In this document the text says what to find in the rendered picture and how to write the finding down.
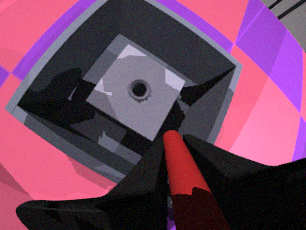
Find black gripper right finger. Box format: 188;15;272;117
182;135;306;230

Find red peg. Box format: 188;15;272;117
162;131;231;230

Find grey open box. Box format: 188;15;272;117
4;0;243;184

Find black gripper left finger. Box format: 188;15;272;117
16;139;168;230

